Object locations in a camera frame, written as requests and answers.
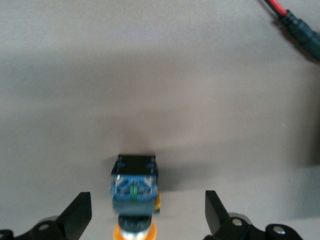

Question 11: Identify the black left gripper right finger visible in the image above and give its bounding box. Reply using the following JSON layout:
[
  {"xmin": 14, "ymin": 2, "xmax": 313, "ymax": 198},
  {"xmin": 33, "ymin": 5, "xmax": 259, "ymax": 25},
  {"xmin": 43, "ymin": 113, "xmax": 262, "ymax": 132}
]
[{"xmin": 203, "ymin": 190, "xmax": 303, "ymax": 240}]

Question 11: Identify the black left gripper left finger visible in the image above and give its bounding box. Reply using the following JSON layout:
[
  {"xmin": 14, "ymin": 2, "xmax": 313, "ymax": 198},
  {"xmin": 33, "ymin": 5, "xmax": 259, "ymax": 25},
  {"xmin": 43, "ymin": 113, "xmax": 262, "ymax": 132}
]
[{"xmin": 0, "ymin": 191, "xmax": 93, "ymax": 240}]

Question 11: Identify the yellow push button switch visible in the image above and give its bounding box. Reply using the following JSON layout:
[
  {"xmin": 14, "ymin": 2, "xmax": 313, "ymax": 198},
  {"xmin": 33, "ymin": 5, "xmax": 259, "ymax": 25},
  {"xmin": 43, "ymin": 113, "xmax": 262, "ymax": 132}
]
[{"xmin": 108, "ymin": 153, "xmax": 162, "ymax": 240}]

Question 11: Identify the red black conveyor power wire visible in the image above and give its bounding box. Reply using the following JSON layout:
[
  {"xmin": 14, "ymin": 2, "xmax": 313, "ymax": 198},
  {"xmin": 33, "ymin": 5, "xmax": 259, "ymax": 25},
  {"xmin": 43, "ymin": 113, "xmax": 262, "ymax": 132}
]
[{"xmin": 258, "ymin": 0, "xmax": 320, "ymax": 62}]

